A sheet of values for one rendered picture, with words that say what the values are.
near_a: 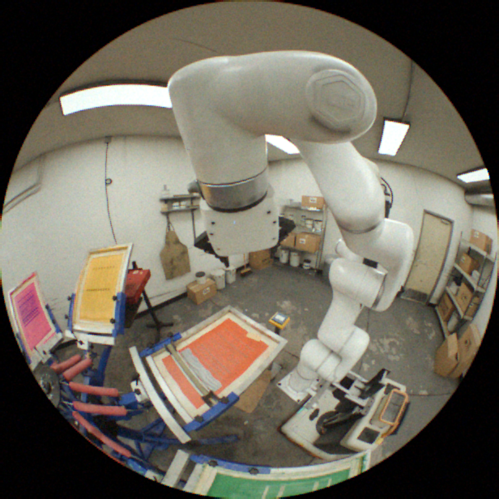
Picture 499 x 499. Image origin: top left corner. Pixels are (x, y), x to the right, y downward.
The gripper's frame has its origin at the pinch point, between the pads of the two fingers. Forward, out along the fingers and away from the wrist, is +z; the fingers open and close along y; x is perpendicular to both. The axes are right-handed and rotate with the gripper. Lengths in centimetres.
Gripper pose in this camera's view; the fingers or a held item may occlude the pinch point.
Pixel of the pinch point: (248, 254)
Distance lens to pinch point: 28.9
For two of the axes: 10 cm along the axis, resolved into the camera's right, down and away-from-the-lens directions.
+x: -1.6, -8.2, 5.4
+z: 1.0, 5.3, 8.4
